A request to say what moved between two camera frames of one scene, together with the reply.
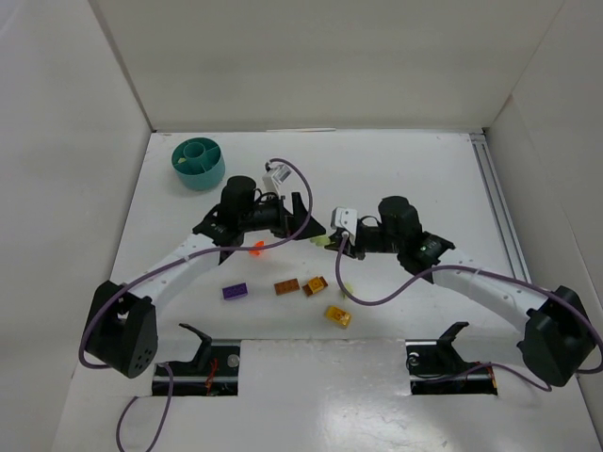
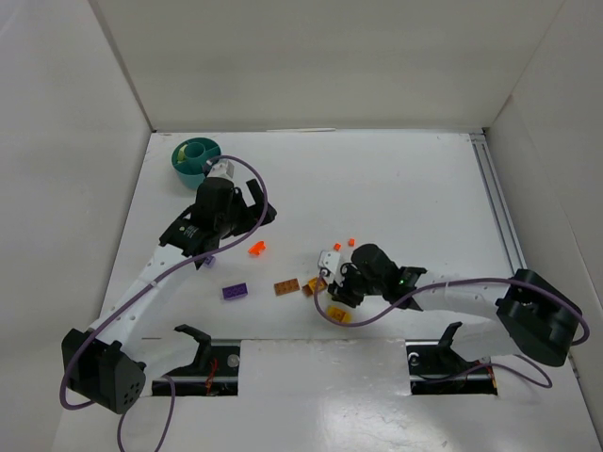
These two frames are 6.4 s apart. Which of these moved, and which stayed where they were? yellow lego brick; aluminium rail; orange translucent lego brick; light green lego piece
Moved: light green lego piece
Stayed: yellow lego brick; aluminium rail; orange translucent lego brick
